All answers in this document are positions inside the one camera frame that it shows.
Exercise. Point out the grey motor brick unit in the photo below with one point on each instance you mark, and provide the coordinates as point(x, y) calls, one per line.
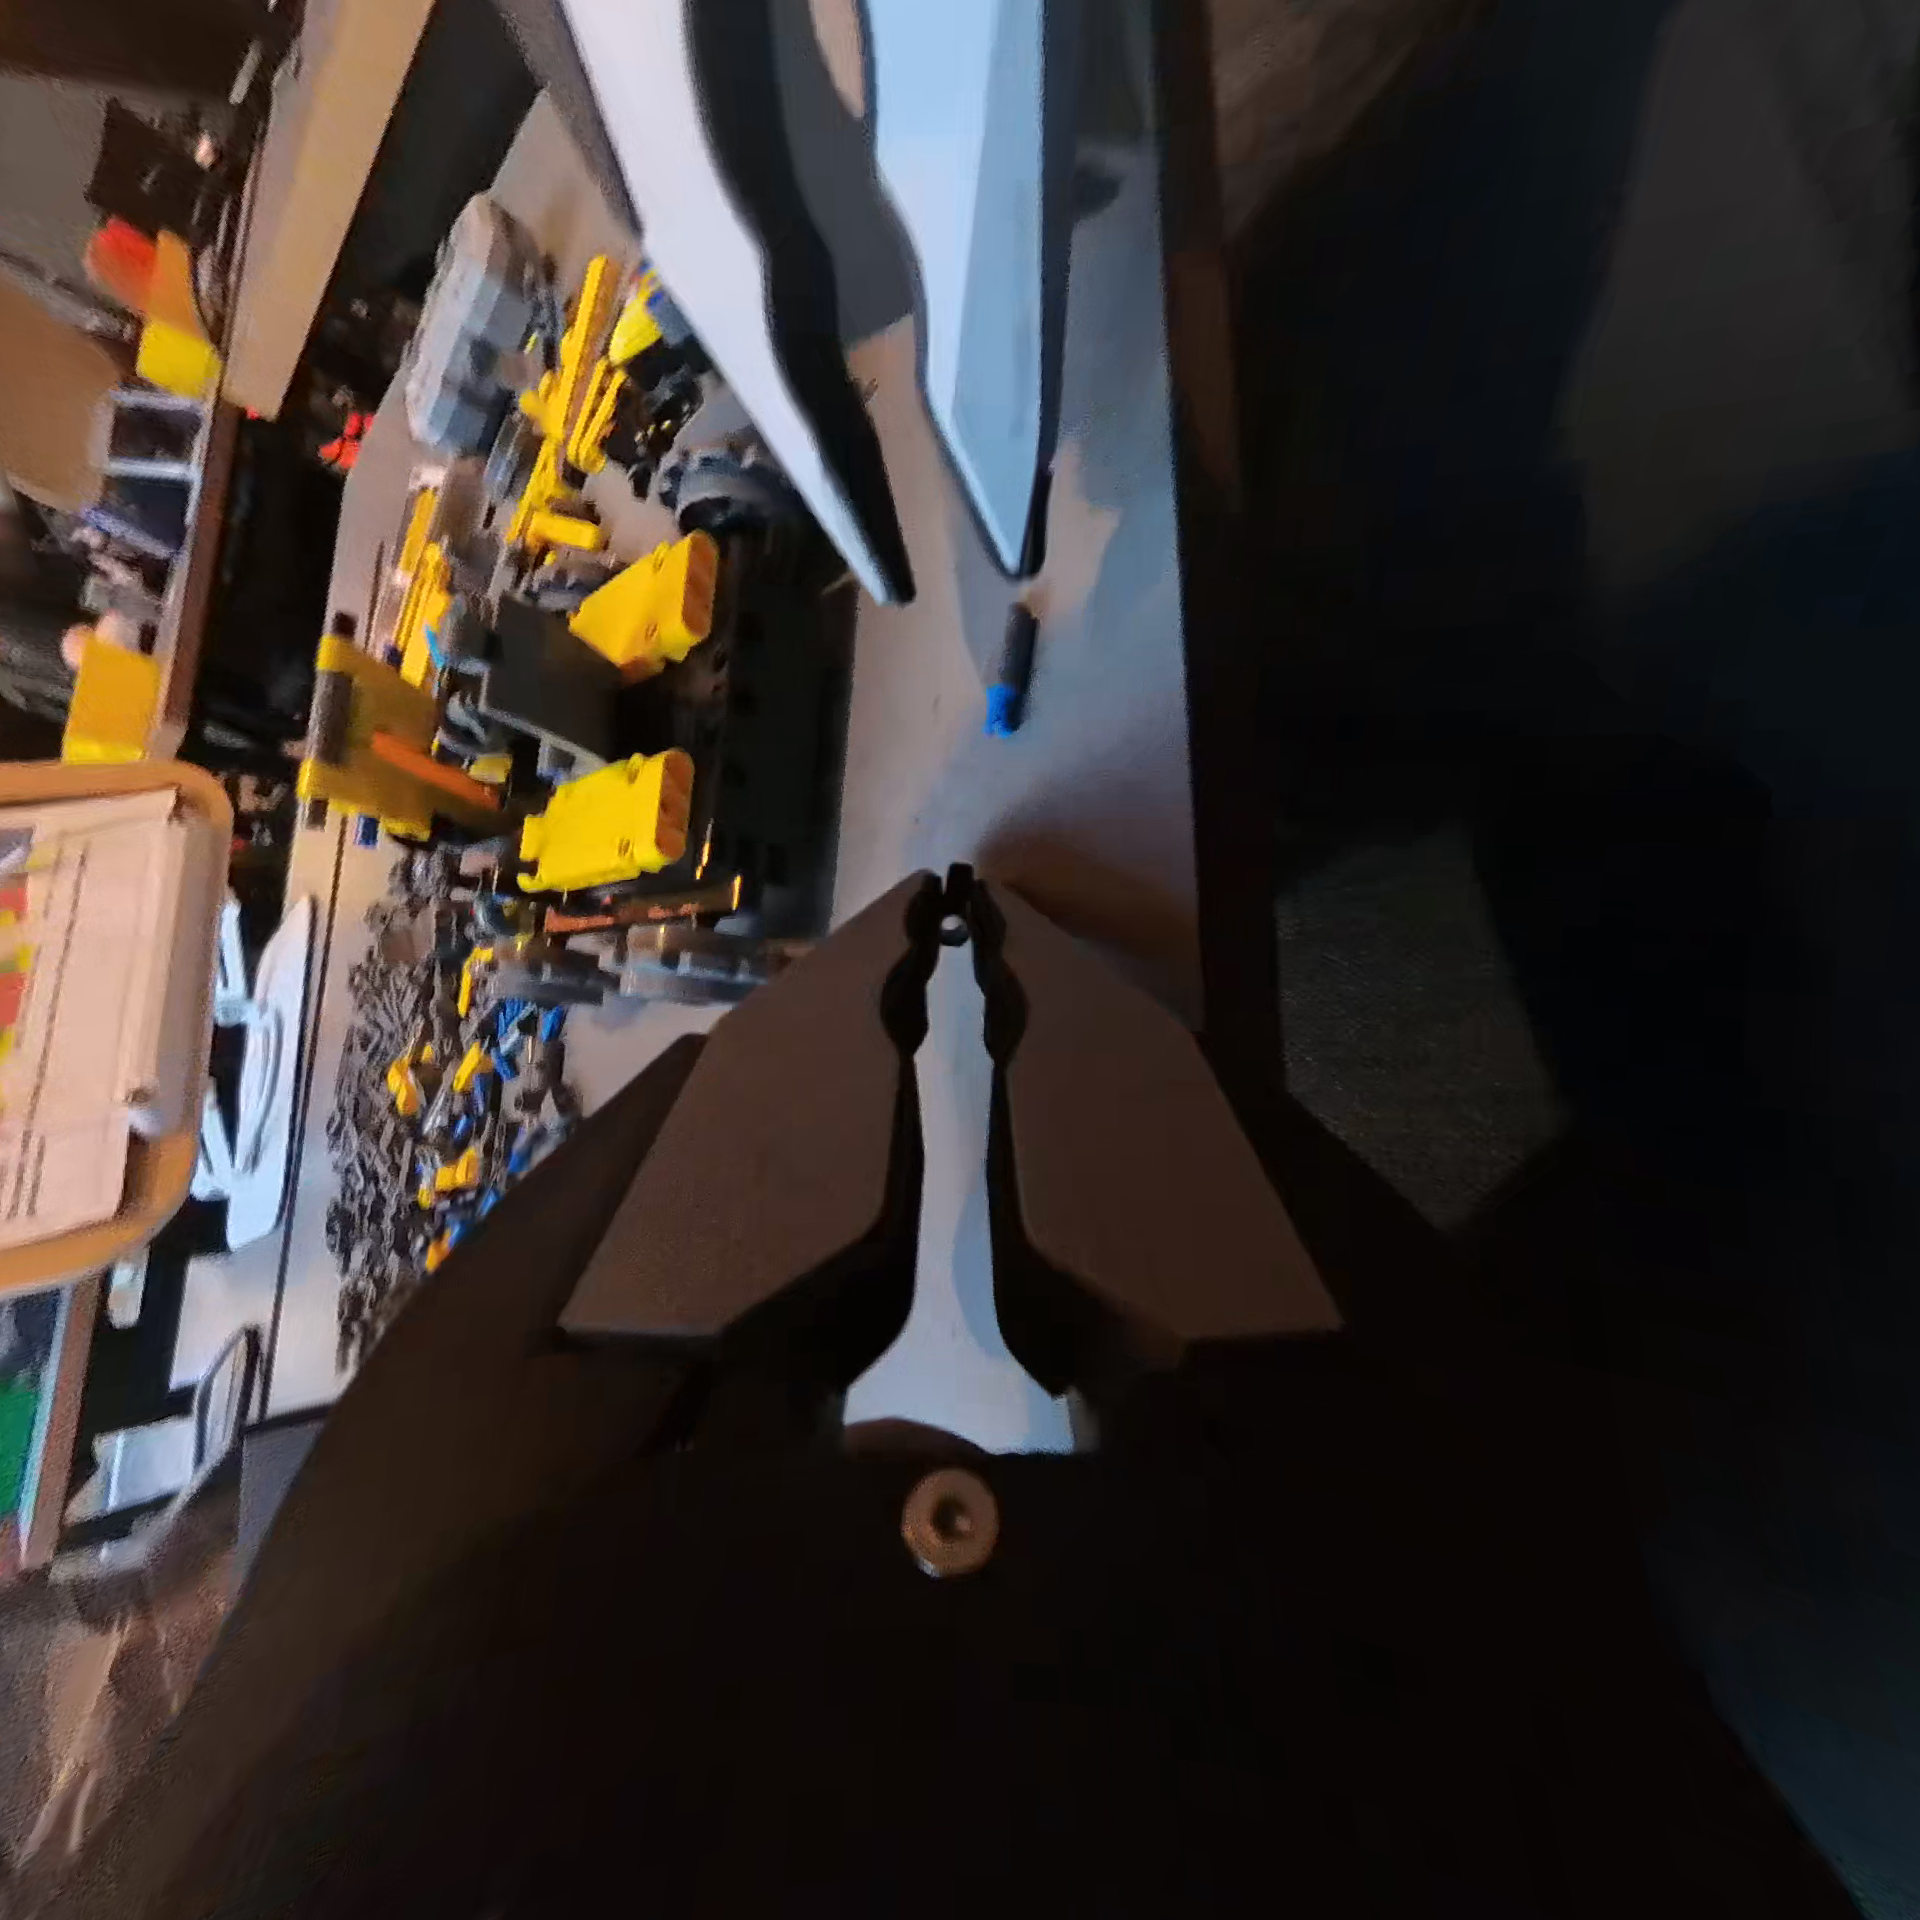
point(475, 330)

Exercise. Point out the black pin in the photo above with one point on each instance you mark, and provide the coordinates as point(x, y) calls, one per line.
point(954, 886)

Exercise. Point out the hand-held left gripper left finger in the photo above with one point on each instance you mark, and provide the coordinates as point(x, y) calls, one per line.
point(751, 1185)

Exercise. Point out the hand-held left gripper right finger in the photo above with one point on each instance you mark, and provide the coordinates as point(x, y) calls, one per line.
point(1155, 1185)

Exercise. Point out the grey axle connector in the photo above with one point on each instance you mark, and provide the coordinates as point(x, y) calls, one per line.
point(1019, 646)

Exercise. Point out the white object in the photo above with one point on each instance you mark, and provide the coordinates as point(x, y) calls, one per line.
point(278, 990)

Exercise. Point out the tan tray with papers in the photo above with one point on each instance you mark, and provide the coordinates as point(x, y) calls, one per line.
point(90, 1020)

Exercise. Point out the black yellow toy vehicle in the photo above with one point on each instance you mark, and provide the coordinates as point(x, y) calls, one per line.
point(599, 810)

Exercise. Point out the background table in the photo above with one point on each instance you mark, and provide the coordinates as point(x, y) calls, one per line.
point(331, 195)

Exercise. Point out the blue pin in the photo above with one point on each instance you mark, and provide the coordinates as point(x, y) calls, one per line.
point(1002, 711)

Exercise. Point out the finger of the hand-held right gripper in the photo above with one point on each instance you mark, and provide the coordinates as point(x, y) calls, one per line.
point(692, 150)
point(974, 226)

